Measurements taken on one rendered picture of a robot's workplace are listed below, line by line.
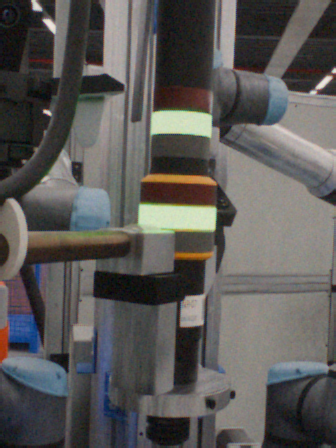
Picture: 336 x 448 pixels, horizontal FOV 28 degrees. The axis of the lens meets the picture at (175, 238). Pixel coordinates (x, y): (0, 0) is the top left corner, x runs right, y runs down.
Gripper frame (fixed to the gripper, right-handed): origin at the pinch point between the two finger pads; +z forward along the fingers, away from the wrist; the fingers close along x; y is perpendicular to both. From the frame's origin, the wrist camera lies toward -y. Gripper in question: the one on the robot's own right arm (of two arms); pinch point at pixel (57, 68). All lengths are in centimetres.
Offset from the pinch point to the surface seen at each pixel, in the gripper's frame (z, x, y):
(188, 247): 19.0, 0.2, 12.3
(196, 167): 18.6, -0.4, 8.0
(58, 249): 22.1, 9.2, 12.2
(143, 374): 19.1, 2.8, 19.0
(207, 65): 18.5, -0.9, 2.4
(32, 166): 22.3, 10.5, 8.7
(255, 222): -141, -140, 15
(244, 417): -141, -139, 88
